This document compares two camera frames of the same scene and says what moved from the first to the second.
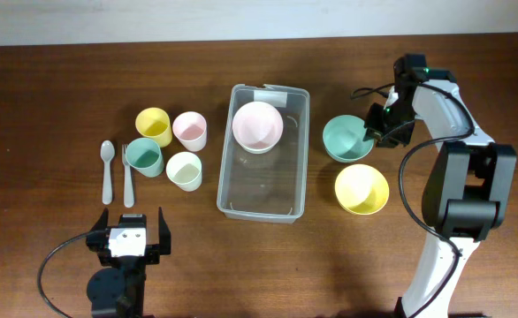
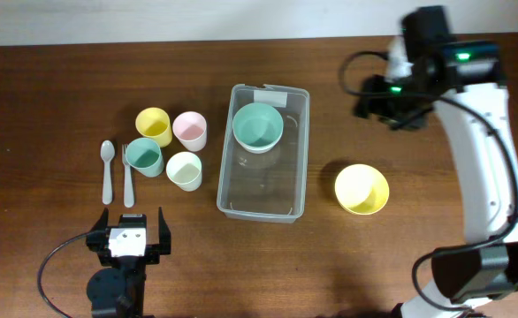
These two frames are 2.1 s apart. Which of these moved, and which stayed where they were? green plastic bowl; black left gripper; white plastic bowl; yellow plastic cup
Moved: green plastic bowl
Stayed: white plastic bowl; black left gripper; yellow plastic cup
